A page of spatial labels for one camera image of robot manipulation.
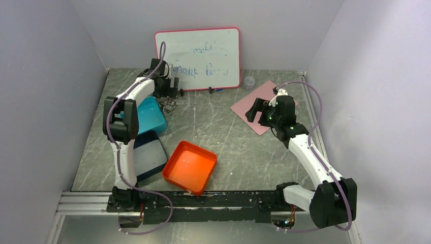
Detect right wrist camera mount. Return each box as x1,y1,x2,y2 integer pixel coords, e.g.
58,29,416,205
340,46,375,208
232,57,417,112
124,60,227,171
269,88,289,108

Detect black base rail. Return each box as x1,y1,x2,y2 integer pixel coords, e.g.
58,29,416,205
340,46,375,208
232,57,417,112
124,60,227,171
106,190,302,226

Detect pink clipboard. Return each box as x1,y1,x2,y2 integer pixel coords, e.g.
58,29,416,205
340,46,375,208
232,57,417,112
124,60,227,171
231,81,307,140

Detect dark blue square tray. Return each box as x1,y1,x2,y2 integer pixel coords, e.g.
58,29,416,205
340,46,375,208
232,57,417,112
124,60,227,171
133,130,168,182

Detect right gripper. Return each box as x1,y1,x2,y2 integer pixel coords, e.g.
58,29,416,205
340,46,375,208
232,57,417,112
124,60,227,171
245,98,282,128

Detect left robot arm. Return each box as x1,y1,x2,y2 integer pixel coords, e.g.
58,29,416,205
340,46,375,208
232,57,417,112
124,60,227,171
102,57,171,211

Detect red-framed whiteboard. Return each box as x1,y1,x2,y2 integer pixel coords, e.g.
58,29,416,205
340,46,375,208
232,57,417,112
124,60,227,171
154,27,241,91

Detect teal square tray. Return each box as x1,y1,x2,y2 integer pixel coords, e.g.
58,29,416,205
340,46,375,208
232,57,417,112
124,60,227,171
118,97,167,138

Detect clear jar of paperclips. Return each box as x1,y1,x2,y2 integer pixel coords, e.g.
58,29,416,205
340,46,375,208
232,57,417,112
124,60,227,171
243,76,256,90

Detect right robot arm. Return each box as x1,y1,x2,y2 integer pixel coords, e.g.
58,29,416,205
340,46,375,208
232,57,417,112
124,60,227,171
245,95,357,230

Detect orange square tray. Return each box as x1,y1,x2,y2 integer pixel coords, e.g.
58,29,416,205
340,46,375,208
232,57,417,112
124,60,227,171
162,141,218,196

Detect brown thin cable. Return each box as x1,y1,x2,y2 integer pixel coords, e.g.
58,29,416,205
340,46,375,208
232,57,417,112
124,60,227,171
159,97,182,114

